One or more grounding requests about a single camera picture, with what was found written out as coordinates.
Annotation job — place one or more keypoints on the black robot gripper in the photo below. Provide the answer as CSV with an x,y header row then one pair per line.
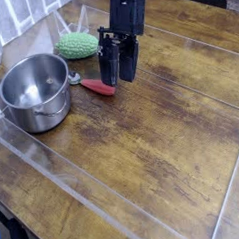
x,y
126,23

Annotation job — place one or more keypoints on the pink handled metal spoon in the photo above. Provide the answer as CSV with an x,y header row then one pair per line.
x,y
94,85

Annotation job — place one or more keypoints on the stainless steel pot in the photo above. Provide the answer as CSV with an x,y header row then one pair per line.
x,y
36,91

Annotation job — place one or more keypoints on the green bitter melon toy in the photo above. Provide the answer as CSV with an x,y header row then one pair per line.
x,y
76,45

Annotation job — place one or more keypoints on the clear acrylic barrier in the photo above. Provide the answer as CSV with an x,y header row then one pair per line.
x,y
158,160

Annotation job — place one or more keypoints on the black table leg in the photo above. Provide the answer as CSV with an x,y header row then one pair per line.
x,y
15,229

